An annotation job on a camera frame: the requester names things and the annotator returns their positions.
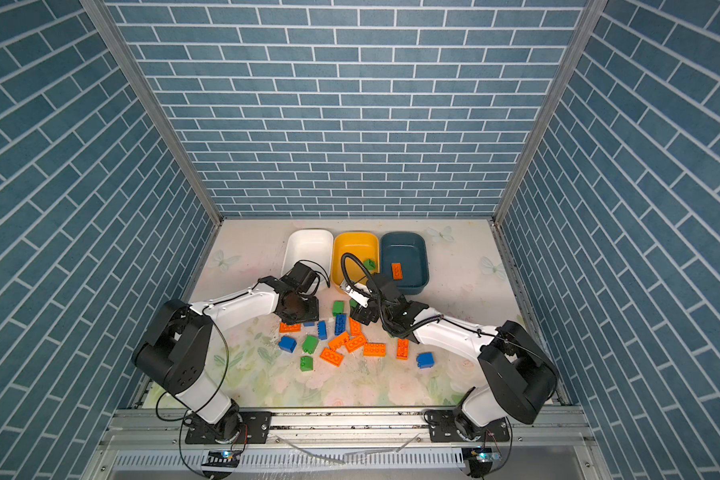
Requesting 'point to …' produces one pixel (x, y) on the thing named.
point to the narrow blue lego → (322, 330)
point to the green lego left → (309, 344)
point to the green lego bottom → (306, 363)
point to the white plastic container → (313, 247)
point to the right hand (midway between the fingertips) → (361, 287)
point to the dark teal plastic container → (403, 258)
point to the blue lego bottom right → (425, 360)
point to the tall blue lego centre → (340, 324)
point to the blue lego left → (287, 343)
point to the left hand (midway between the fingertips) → (315, 316)
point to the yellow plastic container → (364, 245)
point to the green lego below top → (338, 307)
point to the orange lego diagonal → (338, 341)
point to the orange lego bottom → (331, 356)
